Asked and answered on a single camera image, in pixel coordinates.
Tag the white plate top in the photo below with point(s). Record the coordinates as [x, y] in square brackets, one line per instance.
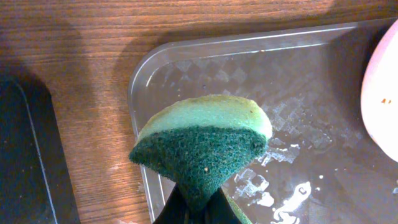
[379, 94]

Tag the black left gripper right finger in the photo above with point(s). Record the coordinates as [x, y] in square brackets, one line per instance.
[218, 210]

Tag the black plastic tray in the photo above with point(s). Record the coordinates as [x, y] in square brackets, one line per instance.
[35, 183]

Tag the green scrubbing sponge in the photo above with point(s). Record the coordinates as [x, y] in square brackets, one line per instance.
[199, 143]

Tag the brown serving tray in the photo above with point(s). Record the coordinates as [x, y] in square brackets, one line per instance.
[321, 165]

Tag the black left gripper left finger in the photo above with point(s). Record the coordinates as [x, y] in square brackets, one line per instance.
[175, 210]

